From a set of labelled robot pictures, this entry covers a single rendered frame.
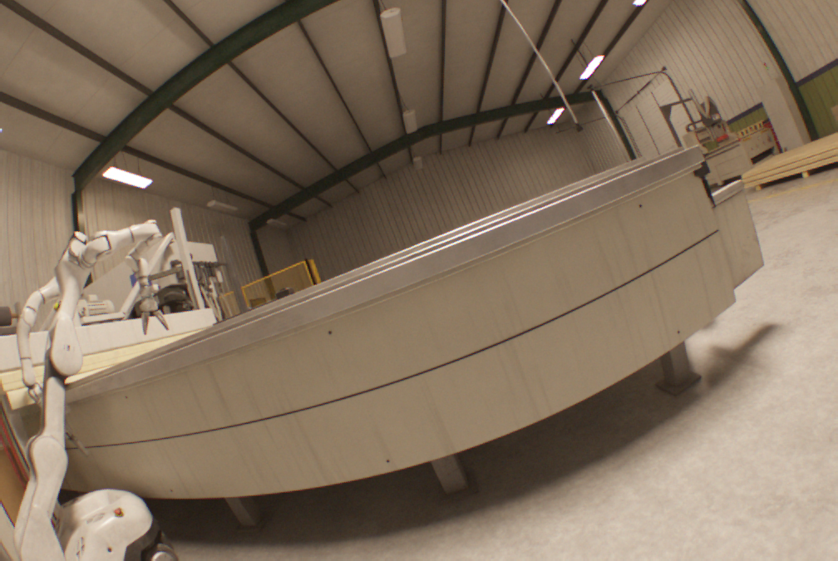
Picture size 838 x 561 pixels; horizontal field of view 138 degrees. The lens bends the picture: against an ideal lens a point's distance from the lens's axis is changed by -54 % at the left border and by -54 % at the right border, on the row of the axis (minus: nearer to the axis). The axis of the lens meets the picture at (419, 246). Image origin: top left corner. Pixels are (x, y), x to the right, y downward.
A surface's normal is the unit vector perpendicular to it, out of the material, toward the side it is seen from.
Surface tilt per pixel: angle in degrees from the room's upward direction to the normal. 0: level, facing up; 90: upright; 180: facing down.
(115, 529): 90
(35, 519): 86
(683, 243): 90
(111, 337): 90
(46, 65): 173
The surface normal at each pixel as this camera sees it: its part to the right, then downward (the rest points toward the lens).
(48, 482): 0.90, -0.38
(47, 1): 0.36, 0.93
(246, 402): -0.05, -0.07
